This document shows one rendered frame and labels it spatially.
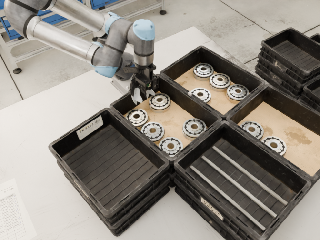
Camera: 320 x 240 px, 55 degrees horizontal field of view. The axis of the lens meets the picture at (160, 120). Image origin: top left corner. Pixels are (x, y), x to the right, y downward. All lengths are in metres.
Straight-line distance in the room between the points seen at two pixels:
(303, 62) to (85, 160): 1.64
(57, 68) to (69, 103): 1.40
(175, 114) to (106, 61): 0.45
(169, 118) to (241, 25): 2.24
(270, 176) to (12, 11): 1.15
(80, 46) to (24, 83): 1.95
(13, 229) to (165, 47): 1.30
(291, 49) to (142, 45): 1.54
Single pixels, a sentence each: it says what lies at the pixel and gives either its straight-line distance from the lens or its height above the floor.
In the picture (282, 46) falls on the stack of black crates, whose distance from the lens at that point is 2.46.
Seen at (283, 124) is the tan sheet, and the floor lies 0.83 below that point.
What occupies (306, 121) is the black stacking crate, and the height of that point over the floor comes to 0.86.
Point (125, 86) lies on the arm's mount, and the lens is 1.63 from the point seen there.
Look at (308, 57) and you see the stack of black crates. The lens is 2.41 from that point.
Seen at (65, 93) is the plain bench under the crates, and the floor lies 0.70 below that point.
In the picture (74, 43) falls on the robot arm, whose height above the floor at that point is 1.24.
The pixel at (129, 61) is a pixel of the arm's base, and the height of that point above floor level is 0.90.
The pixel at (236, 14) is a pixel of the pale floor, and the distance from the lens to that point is 3.67.
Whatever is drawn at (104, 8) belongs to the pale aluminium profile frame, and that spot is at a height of 0.30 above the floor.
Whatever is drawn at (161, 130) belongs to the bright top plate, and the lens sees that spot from 1.33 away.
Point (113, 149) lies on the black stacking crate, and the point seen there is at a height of 0.83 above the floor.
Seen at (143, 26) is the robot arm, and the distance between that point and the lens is 1.08.
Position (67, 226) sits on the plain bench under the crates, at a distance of 1.36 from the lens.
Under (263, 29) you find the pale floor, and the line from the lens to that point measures 3.49.
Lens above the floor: 1.91
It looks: 51 degrees down
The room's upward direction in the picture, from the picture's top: 4 degrees counter-clockwise
